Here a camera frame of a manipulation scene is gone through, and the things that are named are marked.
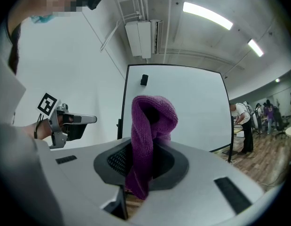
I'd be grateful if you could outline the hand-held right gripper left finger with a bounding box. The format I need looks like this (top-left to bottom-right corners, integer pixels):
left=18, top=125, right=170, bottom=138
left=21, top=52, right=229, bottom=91
left=50, top=137, right=132, bottom=226

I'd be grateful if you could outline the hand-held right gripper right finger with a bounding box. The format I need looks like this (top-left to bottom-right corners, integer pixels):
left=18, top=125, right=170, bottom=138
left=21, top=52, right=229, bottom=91
left=128, top=141, right=263, bottom=226

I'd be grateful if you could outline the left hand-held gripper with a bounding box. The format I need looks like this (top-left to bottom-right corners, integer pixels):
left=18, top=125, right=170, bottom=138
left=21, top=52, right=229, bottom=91
left=37, top=92, right=98, bottom=150

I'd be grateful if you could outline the purple cloth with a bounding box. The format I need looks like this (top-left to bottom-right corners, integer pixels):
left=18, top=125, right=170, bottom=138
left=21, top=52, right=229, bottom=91
left=125, top=95, right=179, bottom=200

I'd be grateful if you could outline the white whiteboard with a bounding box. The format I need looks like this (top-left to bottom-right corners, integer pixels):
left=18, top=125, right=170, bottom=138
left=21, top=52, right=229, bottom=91
left=116, top=64, right=235, bottom=163

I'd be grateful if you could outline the person's left forearm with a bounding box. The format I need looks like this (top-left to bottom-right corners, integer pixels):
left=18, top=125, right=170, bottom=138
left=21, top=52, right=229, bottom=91
left=18, top=120, right=53, bottom=141

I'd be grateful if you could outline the black wrist band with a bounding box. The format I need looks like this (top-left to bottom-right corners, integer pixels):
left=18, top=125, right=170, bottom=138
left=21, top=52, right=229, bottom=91
left=33, top=114, right=44, bottom=139

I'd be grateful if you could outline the person's grey shirt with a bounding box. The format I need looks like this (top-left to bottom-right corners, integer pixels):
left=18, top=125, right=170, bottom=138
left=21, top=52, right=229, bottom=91
left=0, top=20, right=63, bottom=226

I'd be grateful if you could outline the small wooden black-legged desk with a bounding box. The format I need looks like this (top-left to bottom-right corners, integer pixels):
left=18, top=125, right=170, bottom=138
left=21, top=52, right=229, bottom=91
left=233, top=122, right=246, bottom=138

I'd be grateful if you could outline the white air conditioner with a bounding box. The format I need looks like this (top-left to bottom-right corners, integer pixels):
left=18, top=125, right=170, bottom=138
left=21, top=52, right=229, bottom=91
left=125, top=19, right=164, bottom=59

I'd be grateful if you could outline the black office chair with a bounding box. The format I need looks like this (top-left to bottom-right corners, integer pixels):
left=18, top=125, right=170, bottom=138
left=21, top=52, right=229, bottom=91
left=274, top=112, right=291, bottom=136

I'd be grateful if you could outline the ceiling strip light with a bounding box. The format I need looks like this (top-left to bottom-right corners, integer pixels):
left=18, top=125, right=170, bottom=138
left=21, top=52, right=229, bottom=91
left=247, top=39, right=264, bottom=57
left=182, top=1, right=234, bottom=31

